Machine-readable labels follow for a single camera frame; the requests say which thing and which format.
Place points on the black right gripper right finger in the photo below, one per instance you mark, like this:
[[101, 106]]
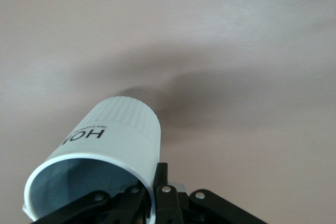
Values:
[[168, 205]]

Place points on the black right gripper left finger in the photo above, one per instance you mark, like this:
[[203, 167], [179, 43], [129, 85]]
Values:
[[110, 208]]

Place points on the white ribbed mug HOME print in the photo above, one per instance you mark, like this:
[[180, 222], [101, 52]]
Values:
[[118, 134]]

